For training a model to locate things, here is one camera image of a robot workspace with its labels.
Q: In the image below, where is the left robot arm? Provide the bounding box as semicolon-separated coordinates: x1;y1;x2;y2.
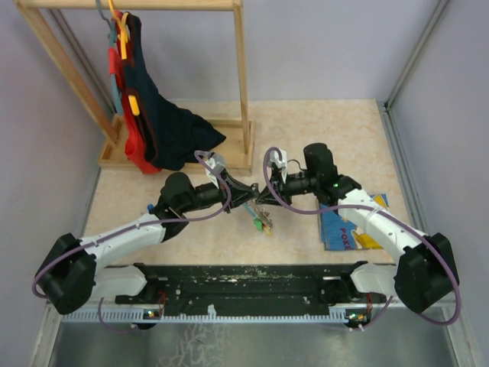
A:
33;171;259;315

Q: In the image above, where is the purple cable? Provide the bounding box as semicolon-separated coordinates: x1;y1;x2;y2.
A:
32;150;233;333
264;147;461;332

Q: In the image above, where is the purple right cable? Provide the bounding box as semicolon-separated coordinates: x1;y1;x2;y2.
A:
264;147;461;332

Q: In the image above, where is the teal hanger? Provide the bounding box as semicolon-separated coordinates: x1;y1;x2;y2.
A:
96;0;124;115

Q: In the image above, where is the wooden clothes rack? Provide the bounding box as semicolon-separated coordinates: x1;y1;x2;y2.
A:
15;1;255;175

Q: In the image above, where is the red garment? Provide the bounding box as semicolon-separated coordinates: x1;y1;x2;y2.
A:
107;11;164;175

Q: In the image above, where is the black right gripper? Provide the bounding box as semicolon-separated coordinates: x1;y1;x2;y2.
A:
256;168;319;209

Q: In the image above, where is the dark navy garment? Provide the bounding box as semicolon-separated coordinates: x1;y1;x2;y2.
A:
122;13;226;171

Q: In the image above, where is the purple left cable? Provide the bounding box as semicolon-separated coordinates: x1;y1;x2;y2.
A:
32;150;233;333

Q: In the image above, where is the aluminium corner rail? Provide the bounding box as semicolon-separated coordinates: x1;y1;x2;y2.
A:
383;0;452;112

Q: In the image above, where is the blue yellow booklet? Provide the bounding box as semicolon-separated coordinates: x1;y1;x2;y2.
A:
319;212;381;252

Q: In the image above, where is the green key tag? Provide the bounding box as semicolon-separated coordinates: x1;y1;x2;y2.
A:
254;220;264;232

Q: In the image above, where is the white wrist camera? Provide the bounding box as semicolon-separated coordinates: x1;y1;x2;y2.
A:
205;152;226;187
267;148;288;183

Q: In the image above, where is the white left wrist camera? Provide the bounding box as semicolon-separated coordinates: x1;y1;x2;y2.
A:
205;152;226;187

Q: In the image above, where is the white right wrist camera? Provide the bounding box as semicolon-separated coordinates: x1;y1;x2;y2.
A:
267;148;288;183

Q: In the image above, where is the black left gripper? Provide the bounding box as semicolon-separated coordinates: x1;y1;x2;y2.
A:
179;168;260;213

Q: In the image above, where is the yellow hanger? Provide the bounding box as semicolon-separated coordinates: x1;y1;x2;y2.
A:
108;1;130;104

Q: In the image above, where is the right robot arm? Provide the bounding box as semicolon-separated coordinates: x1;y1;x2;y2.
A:
263;143;461;314

